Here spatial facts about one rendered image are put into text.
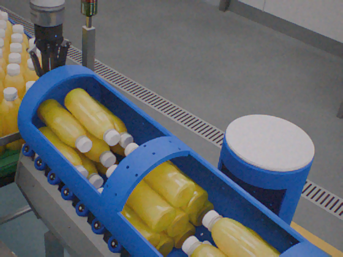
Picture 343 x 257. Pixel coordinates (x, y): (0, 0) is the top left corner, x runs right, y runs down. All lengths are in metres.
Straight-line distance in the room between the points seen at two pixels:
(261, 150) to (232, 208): 0.33
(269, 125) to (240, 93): 2.17
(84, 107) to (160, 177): 0.33
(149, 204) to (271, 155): 0.51
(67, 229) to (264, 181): 0.58
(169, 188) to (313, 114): 2.73
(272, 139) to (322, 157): 1.81
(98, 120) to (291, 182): 0.61
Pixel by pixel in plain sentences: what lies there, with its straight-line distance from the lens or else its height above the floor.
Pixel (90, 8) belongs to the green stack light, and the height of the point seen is 1.19.
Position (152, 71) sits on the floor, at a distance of 3.92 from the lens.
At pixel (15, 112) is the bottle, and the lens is 1.60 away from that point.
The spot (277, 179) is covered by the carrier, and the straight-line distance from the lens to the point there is 1.52.
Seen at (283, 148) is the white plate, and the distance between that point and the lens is 1.58.
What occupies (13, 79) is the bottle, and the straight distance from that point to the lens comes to 1.71.
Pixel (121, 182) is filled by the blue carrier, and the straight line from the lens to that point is 1.14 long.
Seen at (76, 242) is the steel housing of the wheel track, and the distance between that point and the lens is 1.44.
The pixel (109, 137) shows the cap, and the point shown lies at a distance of 1.30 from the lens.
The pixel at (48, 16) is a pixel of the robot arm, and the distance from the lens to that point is 1.35.
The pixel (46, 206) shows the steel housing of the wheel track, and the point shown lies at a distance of 1.54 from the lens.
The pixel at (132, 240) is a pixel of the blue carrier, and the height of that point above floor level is 1.10.
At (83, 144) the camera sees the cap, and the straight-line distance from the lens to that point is 1.34.
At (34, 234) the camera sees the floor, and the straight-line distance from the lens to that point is 2.63.
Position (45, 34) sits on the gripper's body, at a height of 1.34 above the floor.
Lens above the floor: 1.95
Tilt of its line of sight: 36 degrees down
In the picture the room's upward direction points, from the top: 8 degrees clockwise
